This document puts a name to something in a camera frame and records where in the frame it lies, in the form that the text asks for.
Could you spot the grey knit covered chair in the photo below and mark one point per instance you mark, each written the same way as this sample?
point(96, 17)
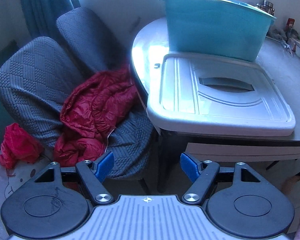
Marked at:
point(85, 37)
point(35, 85)

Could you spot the grey plastic bin lid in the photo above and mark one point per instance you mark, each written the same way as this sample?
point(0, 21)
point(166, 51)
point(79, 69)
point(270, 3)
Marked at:
point(215, 110)

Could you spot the grey marble desktop table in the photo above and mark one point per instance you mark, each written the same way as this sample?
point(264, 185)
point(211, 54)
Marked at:
point(285, 80)

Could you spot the stainless steel thermos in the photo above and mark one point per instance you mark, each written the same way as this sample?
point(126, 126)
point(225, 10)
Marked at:
point(268, 6)

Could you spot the red puffer jacket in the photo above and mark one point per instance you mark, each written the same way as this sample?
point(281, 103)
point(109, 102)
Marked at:
point(97, 105)

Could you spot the red crumpled cloth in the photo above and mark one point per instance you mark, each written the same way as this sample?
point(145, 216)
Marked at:
point(17, 147)

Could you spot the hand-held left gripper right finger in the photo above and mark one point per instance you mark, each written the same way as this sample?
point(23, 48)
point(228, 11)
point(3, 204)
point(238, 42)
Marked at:
point(188, 166)

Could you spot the white cartoon print cushion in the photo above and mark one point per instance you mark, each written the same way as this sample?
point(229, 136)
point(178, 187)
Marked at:
point(12, 182)

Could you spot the blue curtain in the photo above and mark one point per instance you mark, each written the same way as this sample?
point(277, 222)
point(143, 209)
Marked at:
point(45, 5)

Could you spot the red snack packet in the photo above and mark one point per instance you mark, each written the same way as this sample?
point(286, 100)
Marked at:
point(290, 23)

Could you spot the blue plastic storage bin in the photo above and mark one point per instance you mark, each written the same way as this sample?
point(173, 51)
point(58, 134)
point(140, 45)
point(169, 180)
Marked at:
point(210, 30)

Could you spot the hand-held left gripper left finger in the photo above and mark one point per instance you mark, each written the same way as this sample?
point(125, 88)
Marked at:
point(105, 166)

